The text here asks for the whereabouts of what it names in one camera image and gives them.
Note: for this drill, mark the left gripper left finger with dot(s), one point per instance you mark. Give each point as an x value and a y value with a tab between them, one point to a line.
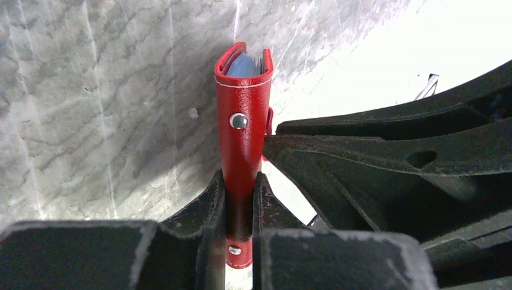
185	251

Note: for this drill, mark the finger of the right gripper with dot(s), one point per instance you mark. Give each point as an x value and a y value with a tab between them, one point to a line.
455	186
481	101

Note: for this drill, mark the red leather card holder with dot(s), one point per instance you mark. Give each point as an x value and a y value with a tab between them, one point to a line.
244	119

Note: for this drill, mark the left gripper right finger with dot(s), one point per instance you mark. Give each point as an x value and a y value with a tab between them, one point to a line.
289	255

